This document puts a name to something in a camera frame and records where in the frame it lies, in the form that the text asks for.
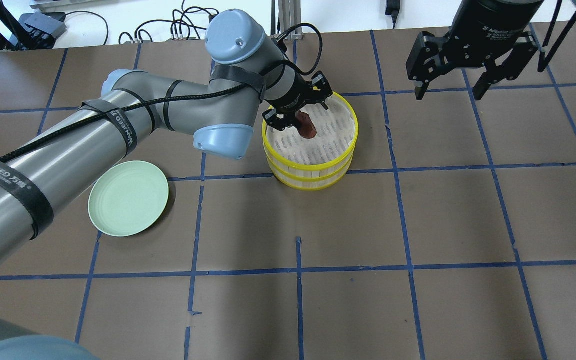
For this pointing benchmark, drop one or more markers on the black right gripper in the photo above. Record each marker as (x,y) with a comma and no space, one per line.
(488,30)

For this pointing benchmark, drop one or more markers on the light green plate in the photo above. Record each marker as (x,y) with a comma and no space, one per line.
(128,199)

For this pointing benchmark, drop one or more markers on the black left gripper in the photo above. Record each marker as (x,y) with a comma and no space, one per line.
(295,94)

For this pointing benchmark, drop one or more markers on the black camera stand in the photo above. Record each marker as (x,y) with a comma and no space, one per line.
(32,31)

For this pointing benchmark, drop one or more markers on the yellow steamer layer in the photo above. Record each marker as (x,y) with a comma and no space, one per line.
(309,180)
(337,134)

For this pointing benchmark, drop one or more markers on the brown bun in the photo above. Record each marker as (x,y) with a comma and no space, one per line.
(305,126)

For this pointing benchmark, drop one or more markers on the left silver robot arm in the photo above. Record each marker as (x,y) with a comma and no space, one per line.
(41,178)

